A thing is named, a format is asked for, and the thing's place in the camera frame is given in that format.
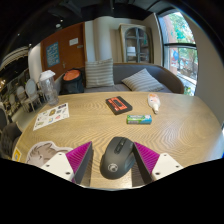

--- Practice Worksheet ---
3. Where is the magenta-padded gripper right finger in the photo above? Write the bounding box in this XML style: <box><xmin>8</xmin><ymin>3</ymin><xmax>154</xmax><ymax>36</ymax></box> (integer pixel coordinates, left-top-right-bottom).
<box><xmin>132</xmin><ymin>141</ymin><xmax>184</xmax><ymax>185</ymax></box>

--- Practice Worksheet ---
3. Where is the green tissue pack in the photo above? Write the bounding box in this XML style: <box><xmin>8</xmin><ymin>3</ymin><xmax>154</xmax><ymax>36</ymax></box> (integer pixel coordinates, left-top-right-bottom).
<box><xmin>126</xmin><ymin>114</ymin><xmax>153</xmax><ymax>126</ymax></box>

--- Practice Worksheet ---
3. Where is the black computer mouse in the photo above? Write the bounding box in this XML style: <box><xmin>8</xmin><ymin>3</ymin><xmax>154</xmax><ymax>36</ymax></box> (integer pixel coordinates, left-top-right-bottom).
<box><xmin>99</xmin><ymin>136</ymin><xmax>137</xmax><ymax>180</ymax></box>

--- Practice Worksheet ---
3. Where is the beige cat-shaped mouse pad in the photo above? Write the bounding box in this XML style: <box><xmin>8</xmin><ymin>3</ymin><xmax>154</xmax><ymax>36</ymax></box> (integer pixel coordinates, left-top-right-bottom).
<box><xmin>25</xmin><ymin>140</ymin><xmax>74</xmax><ymax>168</ymax></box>

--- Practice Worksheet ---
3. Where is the brown wooden door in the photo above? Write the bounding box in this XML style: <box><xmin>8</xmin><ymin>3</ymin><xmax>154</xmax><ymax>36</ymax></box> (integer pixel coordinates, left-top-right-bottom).
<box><xmin>40</xmin><ymin>22</ymin><xmax>87</xmax><ymax>81</ymax></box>

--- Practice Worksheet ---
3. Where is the large striped cushion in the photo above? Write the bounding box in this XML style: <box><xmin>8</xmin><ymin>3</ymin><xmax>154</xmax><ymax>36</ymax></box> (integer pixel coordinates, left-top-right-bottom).
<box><xmin>84</xmin><ymin>58</ymin><xmax>116</xmax><ymax>89</ymax></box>

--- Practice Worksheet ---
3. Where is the blue poster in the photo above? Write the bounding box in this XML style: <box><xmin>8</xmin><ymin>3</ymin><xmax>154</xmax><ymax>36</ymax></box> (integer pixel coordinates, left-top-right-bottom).
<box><xmin>45</xmin><ymin>41</ymin><xmax>61</xmax><ymax>68</ymax></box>

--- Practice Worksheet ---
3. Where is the group of white chairs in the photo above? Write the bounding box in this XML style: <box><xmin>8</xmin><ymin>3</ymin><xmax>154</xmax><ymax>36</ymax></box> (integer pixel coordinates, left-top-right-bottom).
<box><xmin>6</xmin><ymin>78</ymin><xmax>43</xmax><ymax>113</ymax></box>

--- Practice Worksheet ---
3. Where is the white sticker sheet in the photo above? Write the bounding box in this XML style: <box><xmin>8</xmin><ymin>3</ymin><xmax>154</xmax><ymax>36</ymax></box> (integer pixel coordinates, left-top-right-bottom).
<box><xmin>32</xmin><ymin>102</ymin><xmax>71</xmax><ymax>131</ymax></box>

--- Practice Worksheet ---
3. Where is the black box with orange print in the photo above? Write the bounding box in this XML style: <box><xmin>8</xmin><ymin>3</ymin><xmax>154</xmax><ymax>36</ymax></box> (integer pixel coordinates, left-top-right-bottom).
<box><xmin>105</xmin><ymin>95</ymin><xmax>134</xmax><ymax>116</ymax></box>

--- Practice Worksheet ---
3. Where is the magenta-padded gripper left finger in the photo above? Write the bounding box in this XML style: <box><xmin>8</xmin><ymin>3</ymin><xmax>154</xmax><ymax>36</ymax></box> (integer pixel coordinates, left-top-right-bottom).
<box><xmin>39</xmin><ymin>141</ymin><xmax>95</xmax><ymax>185</ymax></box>

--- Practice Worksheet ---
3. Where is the black and orange backpack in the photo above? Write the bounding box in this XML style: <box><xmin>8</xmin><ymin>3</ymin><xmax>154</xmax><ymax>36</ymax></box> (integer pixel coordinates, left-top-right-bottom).
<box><xmin>59</xmin><ymin>68</ymin><xmax>85</xmax><ymax>96</ymax></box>

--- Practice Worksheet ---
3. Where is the white door sign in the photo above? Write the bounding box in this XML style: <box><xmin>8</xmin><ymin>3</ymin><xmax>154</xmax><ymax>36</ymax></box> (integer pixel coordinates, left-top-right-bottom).
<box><xmin>68</xmin><ymin>37</ymin><xmax>80</xmax><ymax>47</ymax></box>

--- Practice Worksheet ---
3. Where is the grey sofa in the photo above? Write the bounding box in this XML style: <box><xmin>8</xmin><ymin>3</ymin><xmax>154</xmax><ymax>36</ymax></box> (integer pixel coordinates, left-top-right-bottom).
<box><xmin>53</xmin><ymin>62</ymin><xmax>185</xmax><ymax>96</ymax></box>

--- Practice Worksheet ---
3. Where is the dark tufted armchair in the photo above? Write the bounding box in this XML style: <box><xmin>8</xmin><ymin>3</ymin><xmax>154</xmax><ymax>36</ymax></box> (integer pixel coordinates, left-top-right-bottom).
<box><xmin>0</xmin><ymin>121</ymin><xmax>23</xmax><ymax>160</ymax></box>

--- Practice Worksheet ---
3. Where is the small striped cushion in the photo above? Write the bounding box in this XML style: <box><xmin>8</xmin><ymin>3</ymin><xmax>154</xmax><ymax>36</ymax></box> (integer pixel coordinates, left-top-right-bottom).
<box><xmin>121</xmin><ymin>68</ymin><xmax>165</xmax><ymax>93</ymax></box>

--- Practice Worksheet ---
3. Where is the pale glass-door cabinet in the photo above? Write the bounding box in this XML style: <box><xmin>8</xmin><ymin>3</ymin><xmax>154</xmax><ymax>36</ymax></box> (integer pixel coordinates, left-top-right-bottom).
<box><xmin>118</xmin><ymin>23</ymin><xmax>152</xmax><ymax>64</ymax></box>

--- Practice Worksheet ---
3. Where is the black-framed window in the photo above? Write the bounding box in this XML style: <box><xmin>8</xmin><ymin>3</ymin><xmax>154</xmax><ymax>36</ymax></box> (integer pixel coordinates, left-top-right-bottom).
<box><xmin>157</xmin><ymin>9</ymin><xmax>199</xmax><ymax>98</ymax></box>

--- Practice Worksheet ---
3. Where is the clear bottle with white lid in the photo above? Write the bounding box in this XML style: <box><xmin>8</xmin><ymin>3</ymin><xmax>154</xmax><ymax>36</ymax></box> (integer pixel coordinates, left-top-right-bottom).
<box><xmin>39</xmin><ymin>69</ymin><xmax>60</xmax><ymax>107</ymax></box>

